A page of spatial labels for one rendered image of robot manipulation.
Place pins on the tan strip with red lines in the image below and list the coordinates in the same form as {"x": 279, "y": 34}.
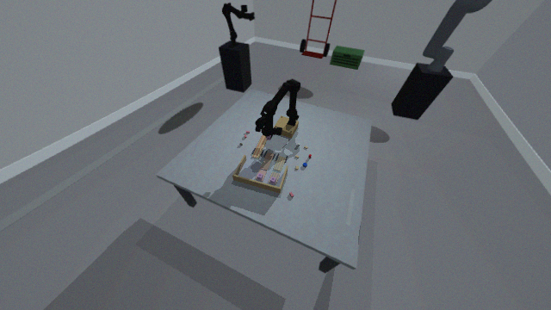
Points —
{"x": 260, "y": 146}

